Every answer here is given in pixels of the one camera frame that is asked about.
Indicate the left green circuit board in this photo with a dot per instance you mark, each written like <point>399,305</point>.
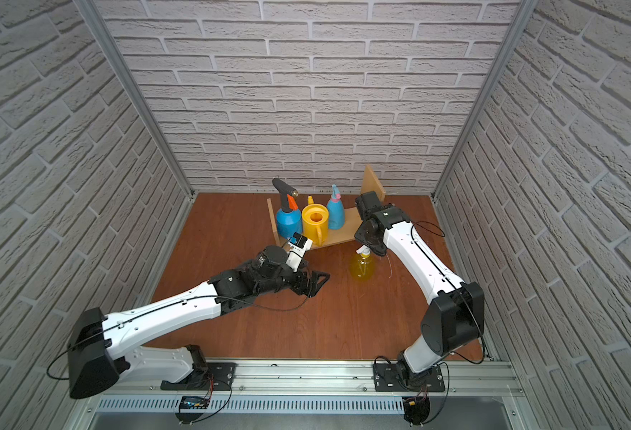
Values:
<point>194,403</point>

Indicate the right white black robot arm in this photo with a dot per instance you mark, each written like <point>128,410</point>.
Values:
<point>455,308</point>

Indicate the right black controller box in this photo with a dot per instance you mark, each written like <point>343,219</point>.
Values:
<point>416,410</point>

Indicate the light blue egg spray bottle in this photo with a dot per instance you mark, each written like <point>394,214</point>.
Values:
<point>337,214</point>

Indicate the wooden shelf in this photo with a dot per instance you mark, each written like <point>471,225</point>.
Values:
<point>370,183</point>

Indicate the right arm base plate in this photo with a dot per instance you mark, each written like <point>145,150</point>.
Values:
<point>397,377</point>

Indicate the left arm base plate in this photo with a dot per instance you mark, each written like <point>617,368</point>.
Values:
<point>218,376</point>

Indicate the blue pressure sprayer grey handle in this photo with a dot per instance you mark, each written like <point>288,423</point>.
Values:
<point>288,218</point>

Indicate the yellow watering can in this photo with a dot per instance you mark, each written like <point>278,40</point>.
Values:
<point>315,222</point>

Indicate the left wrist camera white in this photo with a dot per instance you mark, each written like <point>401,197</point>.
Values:
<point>299,245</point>

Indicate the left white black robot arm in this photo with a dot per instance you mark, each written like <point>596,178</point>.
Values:
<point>103,349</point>

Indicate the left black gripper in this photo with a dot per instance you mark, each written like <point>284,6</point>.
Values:
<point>299,281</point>

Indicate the yellow transparent spray bottle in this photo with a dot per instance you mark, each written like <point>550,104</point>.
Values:
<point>363,264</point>

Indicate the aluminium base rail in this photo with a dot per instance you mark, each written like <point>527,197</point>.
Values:
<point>313,387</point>

